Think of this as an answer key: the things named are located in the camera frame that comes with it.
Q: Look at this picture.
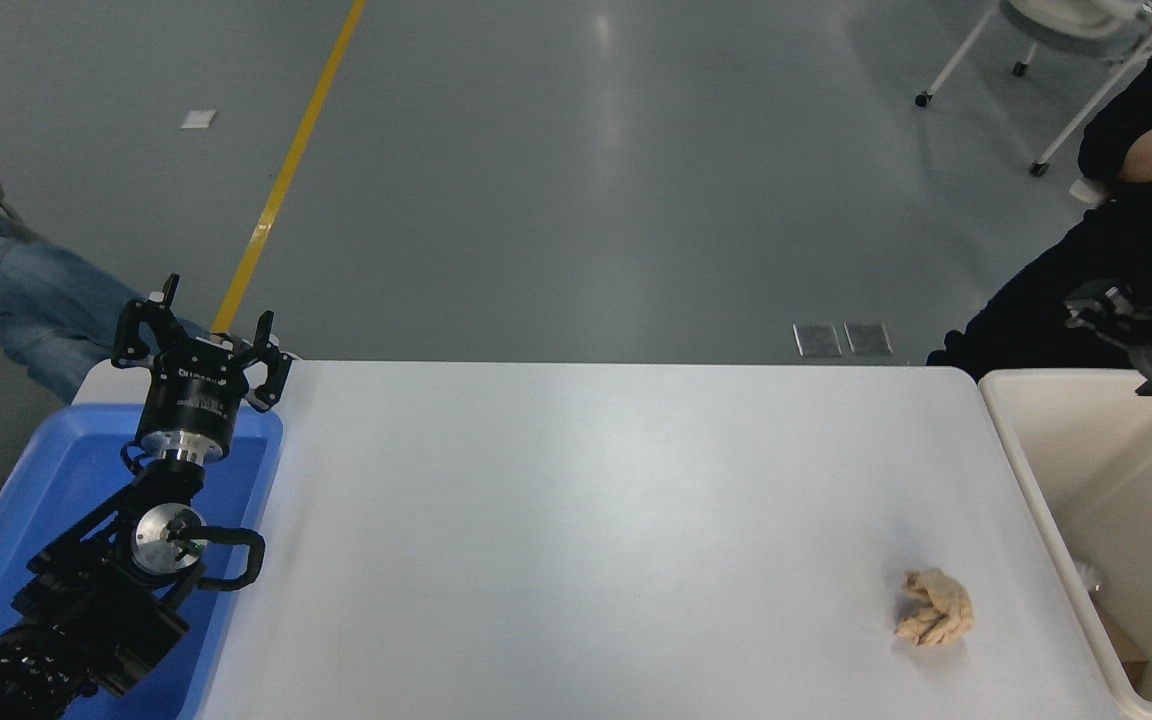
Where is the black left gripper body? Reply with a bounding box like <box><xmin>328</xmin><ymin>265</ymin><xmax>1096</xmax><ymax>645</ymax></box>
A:
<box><xmin>134</xmin><ymin>348</ymin><xmax>257</xmax><ymax>452</ymax></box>

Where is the metal floor plate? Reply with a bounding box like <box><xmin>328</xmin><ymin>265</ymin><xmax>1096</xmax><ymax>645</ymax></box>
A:
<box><xmin>793</xmin><ymin>323</ymin><xmax>843</xmax><ymax>358</ymax></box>
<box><xmin>844</xmin><ymin>321</ymin><xmax>894</xmax><ymax>356</ymax></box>

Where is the standing person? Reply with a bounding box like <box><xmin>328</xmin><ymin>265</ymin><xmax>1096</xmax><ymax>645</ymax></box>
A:
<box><xmin>926</xmin><ymin>15</ymin><xmax>1152</xmax><ymax>383</ymax></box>

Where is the seated person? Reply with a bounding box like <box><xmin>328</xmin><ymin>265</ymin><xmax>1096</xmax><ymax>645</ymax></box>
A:
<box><xmin>0</xmin><ymin>90</ymin><xmax>212</xmax><ymax>406</ymax></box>

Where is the blue plastic tray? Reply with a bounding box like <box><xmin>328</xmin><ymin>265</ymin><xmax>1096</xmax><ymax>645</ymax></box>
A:
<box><xmin>0</xmin><ymin>403</ymin><xmax>285</xmax><ymax>720</ymax></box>

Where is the large pale plastic bin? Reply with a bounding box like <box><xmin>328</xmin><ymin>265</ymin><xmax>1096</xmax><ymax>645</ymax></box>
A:
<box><xmin>978</xmin><ymin>368</ymin><xmax>1152</xmax><ymax>720</ymax></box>

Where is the white wheeled chair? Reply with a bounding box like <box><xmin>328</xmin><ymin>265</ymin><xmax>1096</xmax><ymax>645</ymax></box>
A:
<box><xmin>916</xmin><ymin>0</ymin><xmax>1152</xmax><ymax>179</ymax></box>

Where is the crumpled tan paper ball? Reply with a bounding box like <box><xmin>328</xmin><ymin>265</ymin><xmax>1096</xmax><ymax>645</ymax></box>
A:
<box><xmin>894</xmin><ymin>568</ymin><xmax>975</xmax><ymax>648</ymax></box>

